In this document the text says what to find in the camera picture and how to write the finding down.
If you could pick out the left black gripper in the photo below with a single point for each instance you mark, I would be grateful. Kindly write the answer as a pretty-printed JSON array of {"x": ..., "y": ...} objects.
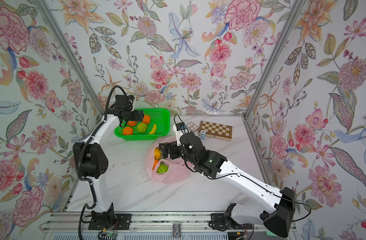
[{"x": 135, "y": 115}]

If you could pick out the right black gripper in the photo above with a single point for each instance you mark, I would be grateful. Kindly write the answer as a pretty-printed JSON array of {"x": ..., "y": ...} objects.
[{"x": 168, "y": 150}]

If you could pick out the orange fruit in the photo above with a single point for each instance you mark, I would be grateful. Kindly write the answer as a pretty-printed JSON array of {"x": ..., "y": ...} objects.
[
  {"x": 146, "y": 120},
  {"x": 127, "y": 131},
  {"x": 132, "y": 123},
  {"x": 155, "y": 163}
]

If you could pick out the green fruit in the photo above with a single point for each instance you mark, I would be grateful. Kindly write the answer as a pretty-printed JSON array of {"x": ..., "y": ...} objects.
[
  {"x": 162, "y": 169},
  {"x": 142, "y": 128}
]

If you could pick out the pink plastic bag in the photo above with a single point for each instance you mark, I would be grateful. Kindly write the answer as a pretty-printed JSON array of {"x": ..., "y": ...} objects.
[{"x": 178, "y": 172}]

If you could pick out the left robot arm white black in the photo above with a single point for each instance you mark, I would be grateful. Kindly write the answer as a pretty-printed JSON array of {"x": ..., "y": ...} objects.
[{"x": 92, "y": 162}]

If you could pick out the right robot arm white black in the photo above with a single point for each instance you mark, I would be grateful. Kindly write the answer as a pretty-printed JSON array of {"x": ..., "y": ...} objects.
[{"x": 275, "y": 207}]

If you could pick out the yellow lemon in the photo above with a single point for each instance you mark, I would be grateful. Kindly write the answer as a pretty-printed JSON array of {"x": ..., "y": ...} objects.
[{"x": 157, "y": 154}]

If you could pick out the yellow banana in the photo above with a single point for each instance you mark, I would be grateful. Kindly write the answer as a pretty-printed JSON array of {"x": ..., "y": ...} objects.
[{"x": 153, "y": 130}]

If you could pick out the green plastic basket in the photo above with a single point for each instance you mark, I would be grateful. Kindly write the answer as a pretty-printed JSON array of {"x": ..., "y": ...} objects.
[{"x": 156, "y": 123}]

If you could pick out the playing card deck box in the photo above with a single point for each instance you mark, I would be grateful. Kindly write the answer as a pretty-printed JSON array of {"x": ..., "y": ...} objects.
[{"x": 192, "y": 127}]

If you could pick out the blue poker chip stack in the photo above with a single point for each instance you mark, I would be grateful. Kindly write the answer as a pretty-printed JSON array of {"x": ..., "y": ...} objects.
[{"x": 203, "y": 135}]

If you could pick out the wooden chessboard box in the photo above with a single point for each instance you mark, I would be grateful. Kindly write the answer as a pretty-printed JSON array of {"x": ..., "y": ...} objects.
[{"x": 216, "y": 131}]

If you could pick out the green led module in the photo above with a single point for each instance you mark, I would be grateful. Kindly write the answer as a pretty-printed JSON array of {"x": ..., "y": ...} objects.
[{"x": 271, "y": 234}]

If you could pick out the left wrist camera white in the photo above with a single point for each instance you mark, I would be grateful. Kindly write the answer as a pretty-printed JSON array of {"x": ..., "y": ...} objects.
[{"x": 130, "y": 103}]

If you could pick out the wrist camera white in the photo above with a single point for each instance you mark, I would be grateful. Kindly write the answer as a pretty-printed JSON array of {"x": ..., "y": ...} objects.
[
  {"x": 179, "y": 130},
  {"x": 130, "y": 103}
]

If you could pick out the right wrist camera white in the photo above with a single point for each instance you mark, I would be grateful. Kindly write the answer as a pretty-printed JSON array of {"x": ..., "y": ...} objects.
[{"x": 179, "y": 130}]

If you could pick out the small patterned tag on rail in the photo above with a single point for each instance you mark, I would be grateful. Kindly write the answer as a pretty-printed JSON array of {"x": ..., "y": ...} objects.
[{"x": 177, "y": 230}]

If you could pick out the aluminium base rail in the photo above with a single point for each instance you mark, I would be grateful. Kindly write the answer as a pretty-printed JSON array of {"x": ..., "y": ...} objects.
[{"x": 136, "y": 222}]

